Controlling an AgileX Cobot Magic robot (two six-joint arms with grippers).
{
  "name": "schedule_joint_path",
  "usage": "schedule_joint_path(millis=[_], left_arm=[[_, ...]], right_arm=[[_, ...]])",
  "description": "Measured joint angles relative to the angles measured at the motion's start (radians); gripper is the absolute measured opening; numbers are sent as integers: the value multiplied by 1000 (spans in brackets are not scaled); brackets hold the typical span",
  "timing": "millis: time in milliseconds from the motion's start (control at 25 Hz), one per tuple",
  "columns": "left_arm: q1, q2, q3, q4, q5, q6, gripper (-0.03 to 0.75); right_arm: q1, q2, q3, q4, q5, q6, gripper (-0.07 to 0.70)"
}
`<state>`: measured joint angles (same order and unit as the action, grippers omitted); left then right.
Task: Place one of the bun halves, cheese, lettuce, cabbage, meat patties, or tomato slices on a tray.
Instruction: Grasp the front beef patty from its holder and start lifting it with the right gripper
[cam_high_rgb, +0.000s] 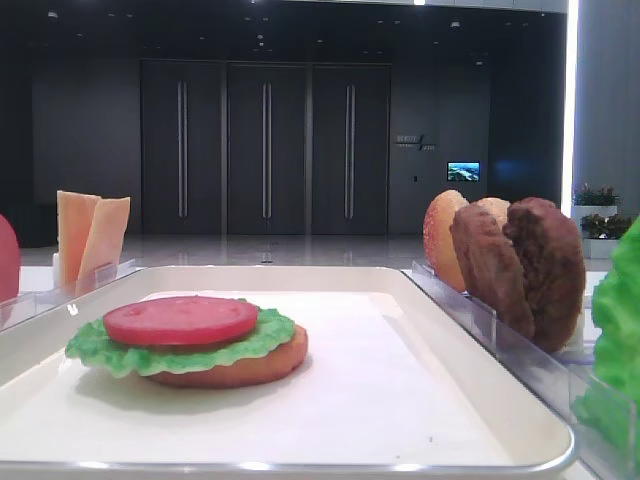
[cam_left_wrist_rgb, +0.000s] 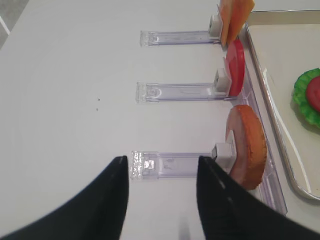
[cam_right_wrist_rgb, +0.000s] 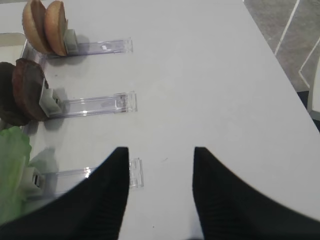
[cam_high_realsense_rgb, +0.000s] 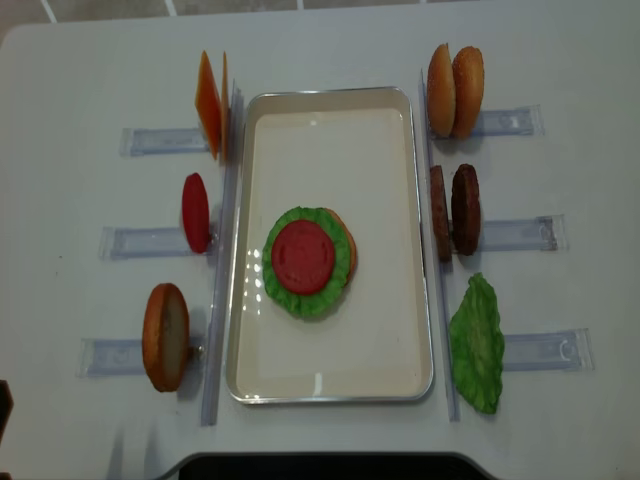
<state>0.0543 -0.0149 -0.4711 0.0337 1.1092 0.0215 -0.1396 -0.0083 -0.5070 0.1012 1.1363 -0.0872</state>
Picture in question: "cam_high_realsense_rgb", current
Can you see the green lettuce leaf on stack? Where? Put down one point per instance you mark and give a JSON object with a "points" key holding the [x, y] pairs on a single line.
{"points": [[314, 305]]}

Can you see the red tomato slice on stack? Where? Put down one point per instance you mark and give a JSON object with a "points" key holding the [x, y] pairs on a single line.
{"points": [[303, 257]]}

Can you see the bottom bun under lettuce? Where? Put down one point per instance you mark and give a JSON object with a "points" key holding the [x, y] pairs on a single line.
{"points": [[352, 244]]}

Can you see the standing red tomato slice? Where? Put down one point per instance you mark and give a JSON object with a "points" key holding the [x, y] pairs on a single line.
{"points": [[195, 213]]}

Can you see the dark brown meat patty right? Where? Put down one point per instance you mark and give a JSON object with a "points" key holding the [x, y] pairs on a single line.
{"points": [[466, 211]]}

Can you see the orange cheese slice left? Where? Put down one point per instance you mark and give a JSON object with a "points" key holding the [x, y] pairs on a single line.
{"points": [[208, 106]]}

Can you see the standing green lettuce leaf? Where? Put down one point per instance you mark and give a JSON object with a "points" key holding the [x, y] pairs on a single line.
{"points": [[477, 347]]}

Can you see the white rectangular metal tray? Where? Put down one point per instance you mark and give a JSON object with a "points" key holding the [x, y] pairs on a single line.
{"points": [[352, 151]]}

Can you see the standing bun half left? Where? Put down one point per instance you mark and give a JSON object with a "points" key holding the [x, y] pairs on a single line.
{"points": [[165, 337]]}

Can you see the plain bun half top right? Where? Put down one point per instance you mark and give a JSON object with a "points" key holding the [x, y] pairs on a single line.
{"points": [[441, 92]]}

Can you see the black base at bottom edge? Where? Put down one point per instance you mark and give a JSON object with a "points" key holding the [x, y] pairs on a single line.
{"points": [[329, 466]]}

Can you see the sesame bun half top right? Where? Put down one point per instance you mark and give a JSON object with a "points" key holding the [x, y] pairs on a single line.
{"points": [[468, 73]]}

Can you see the brown object at left edge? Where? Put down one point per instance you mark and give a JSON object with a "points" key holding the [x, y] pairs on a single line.
{"points": [[6, 406]]}

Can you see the clear acrylic holder left rail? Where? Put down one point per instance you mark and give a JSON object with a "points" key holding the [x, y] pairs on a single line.
{"points": [[226, 245]]}

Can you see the clear acrylic holder rail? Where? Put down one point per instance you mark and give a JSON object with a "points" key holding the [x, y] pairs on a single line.
{"points": [[226, 245], [440, 284]]}

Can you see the clear acrylic holder right rail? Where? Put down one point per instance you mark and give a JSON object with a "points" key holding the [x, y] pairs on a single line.
{"points": [[440, 284]]}

